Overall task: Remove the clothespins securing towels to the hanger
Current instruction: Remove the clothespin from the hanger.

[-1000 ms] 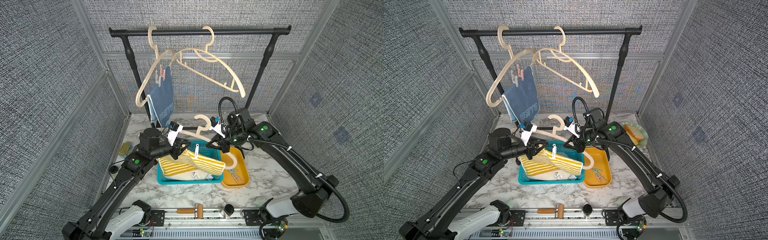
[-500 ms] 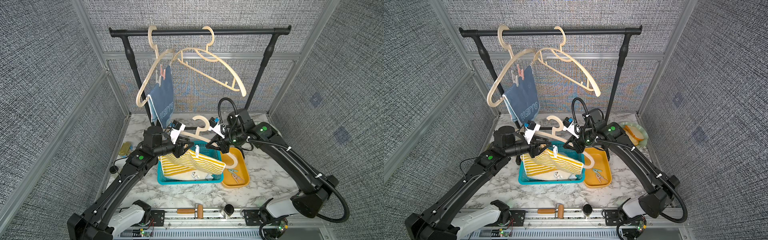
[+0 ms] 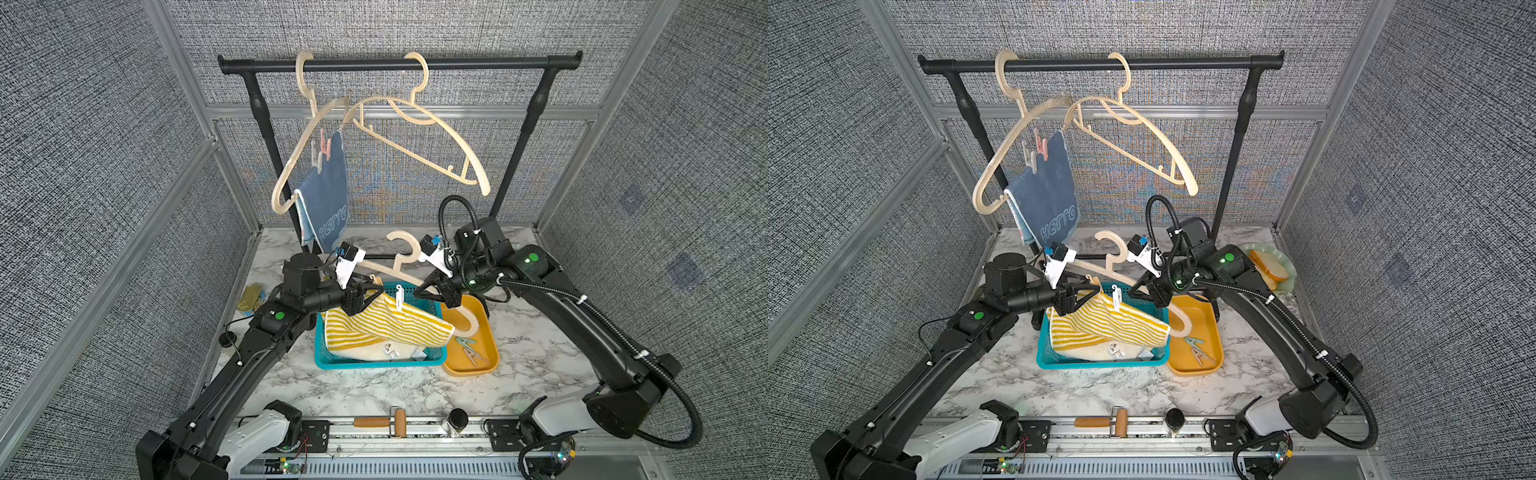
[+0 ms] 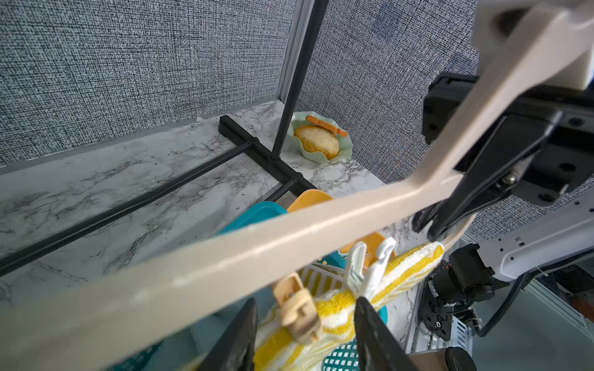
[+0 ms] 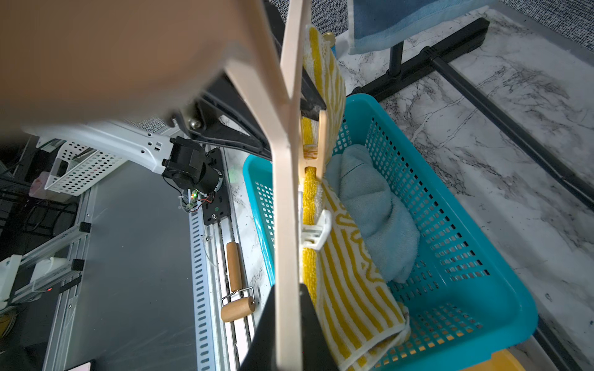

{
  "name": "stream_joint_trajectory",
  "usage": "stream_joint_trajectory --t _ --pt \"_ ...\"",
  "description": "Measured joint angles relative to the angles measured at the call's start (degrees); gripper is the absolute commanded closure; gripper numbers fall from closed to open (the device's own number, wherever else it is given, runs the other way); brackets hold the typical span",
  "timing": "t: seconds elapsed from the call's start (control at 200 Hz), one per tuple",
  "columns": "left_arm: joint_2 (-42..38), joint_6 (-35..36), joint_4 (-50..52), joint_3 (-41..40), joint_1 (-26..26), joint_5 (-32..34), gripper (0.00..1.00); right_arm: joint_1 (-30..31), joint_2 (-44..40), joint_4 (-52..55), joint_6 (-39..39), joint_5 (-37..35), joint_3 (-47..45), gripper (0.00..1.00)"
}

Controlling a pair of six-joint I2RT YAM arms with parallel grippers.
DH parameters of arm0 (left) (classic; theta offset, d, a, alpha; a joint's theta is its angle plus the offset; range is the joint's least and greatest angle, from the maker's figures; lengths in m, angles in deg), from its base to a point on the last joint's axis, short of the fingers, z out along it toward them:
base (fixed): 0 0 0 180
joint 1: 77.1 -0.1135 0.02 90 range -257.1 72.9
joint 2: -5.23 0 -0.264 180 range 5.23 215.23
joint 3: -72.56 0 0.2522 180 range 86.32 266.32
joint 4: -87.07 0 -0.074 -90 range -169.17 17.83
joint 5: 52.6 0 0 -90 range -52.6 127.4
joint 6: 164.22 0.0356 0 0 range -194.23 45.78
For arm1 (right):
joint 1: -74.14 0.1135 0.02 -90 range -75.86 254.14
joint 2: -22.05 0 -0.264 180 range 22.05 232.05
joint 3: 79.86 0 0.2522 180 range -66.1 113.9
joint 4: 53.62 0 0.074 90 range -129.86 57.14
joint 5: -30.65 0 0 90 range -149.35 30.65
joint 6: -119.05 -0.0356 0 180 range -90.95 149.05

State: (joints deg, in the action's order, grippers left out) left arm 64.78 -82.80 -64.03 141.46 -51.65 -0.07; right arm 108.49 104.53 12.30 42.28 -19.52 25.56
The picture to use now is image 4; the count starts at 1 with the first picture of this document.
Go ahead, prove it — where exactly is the white clothespin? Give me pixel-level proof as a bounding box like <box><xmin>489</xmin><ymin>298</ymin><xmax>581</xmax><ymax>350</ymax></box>
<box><xmin>343</xmin><ymin>237</ymin><xmax>397</xmax><ymax>301</ymax></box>

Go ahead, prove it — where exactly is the teal plastic basket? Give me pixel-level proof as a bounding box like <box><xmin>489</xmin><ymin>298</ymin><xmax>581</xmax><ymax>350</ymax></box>
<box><xmin>106</xmin><ymin>200</ymin><xmax>389</xmax><ymax>371</ymax></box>

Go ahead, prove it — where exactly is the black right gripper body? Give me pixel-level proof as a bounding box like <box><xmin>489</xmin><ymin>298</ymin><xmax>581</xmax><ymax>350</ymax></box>
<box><xmin>422</xmin><ymin>73</ymin><xmax>593</xmax><ymax>207</ymax></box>

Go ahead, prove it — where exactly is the yellow striped towel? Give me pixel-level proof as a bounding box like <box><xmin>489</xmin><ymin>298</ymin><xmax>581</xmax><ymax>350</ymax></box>
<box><xmin>254</xmin><ymin>242</ymin><xmax>445</xmax><ymax>370</ymax></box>

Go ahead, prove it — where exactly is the black clothes rack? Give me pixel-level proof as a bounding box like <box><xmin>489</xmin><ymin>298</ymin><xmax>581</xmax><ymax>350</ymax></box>
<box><xmin>1</xmin><ymin>0</ymin><xmax>329</xmax><ymax>276</ymax></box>

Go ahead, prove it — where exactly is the round bread bun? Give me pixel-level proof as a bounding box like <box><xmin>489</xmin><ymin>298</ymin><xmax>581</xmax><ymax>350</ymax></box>
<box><xmin>295</xmin><ymin>125</ymin><xmax>340</xmax><ymax>159</ymax></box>

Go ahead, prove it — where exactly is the small black lidded jar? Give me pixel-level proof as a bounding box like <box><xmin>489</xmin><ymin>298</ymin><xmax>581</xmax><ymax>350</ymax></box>
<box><xmin>408</xmin><ymin>347</ymin><xmax>477</xmax><ymax>371</ymax></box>

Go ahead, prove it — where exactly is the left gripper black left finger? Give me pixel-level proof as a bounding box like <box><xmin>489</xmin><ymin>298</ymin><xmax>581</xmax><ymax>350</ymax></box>
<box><xmin>198</xmin><ymin>298</ymin><xmax>258</xmax><ymax>371</ymax></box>

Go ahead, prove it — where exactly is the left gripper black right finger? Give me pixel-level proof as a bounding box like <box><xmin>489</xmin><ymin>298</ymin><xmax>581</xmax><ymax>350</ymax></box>
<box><xmin>354</xmin><ymin>297</ymin><xmax>418</xmax><ymax>371</ymax></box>

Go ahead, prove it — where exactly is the beige hanger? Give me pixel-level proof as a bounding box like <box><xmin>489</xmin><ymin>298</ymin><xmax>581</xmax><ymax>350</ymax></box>
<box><xmin>0</xmin><ymin>0</ymin><xmax>594</xmax><ymax>371</ymax></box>

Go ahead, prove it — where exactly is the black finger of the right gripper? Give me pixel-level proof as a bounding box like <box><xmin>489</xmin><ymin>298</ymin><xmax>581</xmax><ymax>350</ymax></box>
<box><xmin>427</xmin><ymin>111</ymin><xmax>562</xmax><ymax>242</ymax></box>
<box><xmin>411</xmin><ymin>203</ymin><xmax>439</xmax><ymax>233</ymax></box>

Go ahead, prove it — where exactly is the orange crust bread slice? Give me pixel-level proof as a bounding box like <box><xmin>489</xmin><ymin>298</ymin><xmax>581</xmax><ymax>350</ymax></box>
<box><xmin>306</xmin><ymin>115</ymin><xmax>349</xmax><ymax>138</ymax></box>

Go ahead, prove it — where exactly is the white right arm base mount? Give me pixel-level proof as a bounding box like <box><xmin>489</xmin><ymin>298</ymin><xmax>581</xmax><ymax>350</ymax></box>
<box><xmin>419</xmin><ymin>185</ymin><xmax>594</xmax><ymax>342</ymax></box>

